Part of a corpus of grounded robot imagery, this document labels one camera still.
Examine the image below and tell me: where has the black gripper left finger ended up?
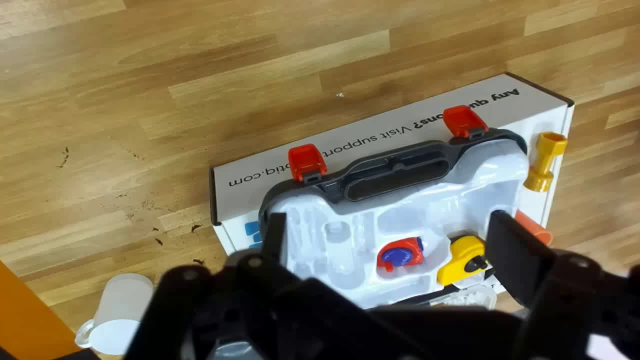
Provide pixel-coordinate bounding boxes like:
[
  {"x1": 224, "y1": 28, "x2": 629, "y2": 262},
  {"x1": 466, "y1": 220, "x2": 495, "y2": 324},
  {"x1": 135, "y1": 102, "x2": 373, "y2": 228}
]
[{"x1": 259, "y1": 210, "x2": 290, "y2": 265}]

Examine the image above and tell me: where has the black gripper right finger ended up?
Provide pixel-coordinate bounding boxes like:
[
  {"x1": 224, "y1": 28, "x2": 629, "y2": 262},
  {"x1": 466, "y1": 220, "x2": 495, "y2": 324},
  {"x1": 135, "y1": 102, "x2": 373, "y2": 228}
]
[{"x1": 484, "y1": 208, "x2": 555, "y2": 310}]

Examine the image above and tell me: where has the yellow toy peg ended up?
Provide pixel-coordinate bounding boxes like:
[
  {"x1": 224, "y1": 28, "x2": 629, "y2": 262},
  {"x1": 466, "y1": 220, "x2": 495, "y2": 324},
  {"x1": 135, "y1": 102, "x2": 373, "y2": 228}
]
[{"x1": 522, "y1": 129, "x2": 569, "y2": 194}]

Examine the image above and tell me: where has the orange toy piece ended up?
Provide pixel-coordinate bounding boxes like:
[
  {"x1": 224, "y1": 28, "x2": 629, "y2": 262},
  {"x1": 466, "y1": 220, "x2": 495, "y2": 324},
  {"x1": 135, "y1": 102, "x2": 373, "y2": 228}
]
[{"x1": 512, "y1": 210, "x2": 555, "y2": 248}]

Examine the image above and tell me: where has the yellow toy with black knob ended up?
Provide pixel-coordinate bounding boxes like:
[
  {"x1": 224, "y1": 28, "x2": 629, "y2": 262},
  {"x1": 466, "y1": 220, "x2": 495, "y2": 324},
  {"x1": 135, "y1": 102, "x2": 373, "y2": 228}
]
[{"x1": 433, "y1": 232, "x2": 495, "y2": 289}]

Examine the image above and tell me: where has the orange case latch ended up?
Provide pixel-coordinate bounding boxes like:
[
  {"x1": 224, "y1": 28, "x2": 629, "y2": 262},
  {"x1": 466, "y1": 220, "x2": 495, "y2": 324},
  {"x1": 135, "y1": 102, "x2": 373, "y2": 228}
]
[
  {"x1": 285, "y1": 141, "x2": 329, "y2": 184},
  {"x1": 440, "y1": 103, "x2": 492, "y2": 141}
]

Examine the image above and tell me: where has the blue and red toy piece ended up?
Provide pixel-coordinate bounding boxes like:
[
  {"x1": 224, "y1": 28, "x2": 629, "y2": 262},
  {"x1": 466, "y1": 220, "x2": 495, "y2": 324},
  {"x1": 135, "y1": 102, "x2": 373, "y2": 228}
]
[{"x1": 373, "y1": 233, "x2": 427, "y2": 277}]

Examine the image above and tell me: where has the white grey toy tool case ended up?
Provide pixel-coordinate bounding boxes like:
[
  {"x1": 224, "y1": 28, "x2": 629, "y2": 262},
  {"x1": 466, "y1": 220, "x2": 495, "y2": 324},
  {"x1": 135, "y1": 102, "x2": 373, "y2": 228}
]
[{"x1": 256, "y1": 126, "x2": 530, "y2": 312}]

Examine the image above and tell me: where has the white cardboard box with print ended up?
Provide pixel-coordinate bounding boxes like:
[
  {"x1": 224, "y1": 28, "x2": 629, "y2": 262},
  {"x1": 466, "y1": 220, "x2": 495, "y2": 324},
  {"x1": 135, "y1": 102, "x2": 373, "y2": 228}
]
[{"x1": 209, "y1": 69, "x2": 575, "y2": 270}]

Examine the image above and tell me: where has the white mug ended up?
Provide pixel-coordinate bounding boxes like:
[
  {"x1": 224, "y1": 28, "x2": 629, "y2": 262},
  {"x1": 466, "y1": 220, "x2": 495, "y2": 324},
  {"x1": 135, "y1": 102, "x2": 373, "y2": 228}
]
[{"x1": 71, "y1": 272, "x2": 157, "y2": 357}]

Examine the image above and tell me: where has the orange board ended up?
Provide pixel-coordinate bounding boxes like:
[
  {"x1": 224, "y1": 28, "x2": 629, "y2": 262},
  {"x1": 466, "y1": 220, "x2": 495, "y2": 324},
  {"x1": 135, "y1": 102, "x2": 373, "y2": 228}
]
[{"x1": 0, "y1": 260, "x2": 83, "y2": 360}]

